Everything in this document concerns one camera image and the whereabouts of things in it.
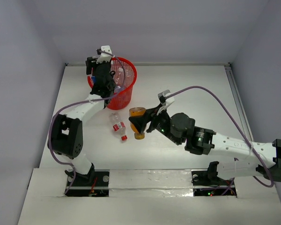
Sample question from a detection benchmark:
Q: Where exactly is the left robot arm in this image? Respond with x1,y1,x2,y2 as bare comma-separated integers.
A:
47,53,117,185

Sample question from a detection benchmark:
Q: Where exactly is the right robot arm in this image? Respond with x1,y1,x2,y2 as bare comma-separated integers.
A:
129,108,281,184

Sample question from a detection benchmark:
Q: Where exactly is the purple cable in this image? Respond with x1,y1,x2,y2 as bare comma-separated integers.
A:
165,85,274,196
48,49,128,195

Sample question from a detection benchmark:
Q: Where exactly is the light blue label bottle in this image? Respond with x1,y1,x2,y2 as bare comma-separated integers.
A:
114,67,134,88

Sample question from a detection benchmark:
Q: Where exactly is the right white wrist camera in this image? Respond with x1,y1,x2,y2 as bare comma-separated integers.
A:
156,90,175,115

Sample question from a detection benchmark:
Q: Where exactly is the clear unlabelled bottle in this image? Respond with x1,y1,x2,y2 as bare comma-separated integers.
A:
114,86,125,94

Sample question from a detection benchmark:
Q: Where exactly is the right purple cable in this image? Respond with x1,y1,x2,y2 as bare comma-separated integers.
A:
165,85,274,196

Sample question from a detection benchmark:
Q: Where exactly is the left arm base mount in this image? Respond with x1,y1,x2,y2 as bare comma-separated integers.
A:
66,170,110,197

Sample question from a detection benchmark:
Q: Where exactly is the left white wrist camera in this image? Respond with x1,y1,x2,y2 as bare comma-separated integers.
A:
96,45,114,64

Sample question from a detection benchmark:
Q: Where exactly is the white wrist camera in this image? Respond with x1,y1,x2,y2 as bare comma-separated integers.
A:
156,90,175,115
96,45,114,64

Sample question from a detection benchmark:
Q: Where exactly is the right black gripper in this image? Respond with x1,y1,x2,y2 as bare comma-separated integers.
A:
129,103,182,145

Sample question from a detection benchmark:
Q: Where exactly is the dark blue label bottle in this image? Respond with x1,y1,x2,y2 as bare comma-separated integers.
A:
90,76,96,85

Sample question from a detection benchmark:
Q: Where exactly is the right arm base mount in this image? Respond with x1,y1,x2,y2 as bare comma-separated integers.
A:
191,170,237,197

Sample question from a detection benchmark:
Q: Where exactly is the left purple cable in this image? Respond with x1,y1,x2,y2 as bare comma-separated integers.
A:
48,49,128,195

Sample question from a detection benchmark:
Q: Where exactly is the red label clear bottle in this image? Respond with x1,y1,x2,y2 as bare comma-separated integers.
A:
110,113,127,142

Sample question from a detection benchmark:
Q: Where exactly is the red plastic mesh bin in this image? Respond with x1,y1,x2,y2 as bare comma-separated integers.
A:
87,57,137,110

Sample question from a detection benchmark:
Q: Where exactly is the orange juice bottle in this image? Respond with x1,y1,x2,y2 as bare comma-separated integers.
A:
129,107,146,140

